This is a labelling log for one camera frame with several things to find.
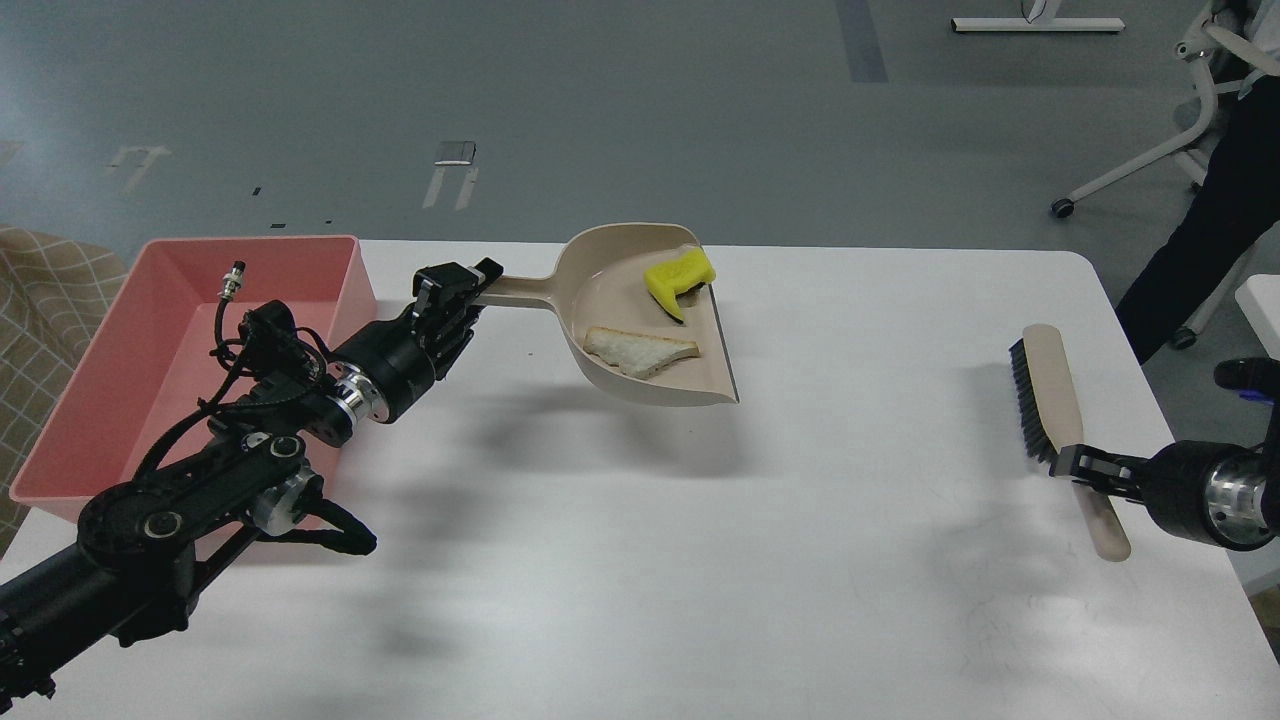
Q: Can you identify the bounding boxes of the beige hand brush black bristles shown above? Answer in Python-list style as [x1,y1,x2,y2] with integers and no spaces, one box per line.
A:
[1009,323,1132,562]

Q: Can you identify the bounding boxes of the slice of toast bread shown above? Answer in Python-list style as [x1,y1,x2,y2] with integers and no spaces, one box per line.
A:
[582,325,701,380]

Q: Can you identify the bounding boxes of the white desk foot bar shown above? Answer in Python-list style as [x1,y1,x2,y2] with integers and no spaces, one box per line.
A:
[950,1,1126,35]

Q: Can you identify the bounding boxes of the white office chair base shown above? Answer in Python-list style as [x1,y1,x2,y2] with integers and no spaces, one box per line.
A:
[1051,1,1277,346]

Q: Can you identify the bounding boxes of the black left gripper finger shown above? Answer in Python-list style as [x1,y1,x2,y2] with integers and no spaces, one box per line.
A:
[465,258,504,306]
[413,263,483,336]

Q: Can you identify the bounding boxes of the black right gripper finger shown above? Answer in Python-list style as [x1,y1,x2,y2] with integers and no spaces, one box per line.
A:
[1059,445,1149,477]
[1050,460,1144,501]

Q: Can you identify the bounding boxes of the pink plastic bin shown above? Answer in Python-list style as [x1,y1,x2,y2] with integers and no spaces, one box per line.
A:
[10,236,378,521]

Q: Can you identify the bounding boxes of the yellow sponge piece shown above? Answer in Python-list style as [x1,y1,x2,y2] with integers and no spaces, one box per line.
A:
[643,246,717,324]

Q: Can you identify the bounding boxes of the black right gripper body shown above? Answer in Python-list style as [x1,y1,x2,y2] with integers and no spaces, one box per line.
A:
[1135,441,1271,551]

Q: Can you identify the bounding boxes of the beige checkered cloth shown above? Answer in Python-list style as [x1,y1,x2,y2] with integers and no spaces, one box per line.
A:
[1,224,127,550]

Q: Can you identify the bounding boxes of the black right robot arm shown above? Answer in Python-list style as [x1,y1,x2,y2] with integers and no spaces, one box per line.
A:
[1050,357,1279,552]

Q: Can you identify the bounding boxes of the beige plastic dustpan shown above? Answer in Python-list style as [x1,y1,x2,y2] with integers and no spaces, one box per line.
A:
[477,222,739,407]

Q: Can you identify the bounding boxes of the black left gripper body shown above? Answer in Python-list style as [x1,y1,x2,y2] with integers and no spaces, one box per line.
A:
[332,305,474,424]

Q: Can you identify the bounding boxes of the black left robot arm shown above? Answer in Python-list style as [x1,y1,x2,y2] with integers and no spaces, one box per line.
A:
[3,258,504,710]

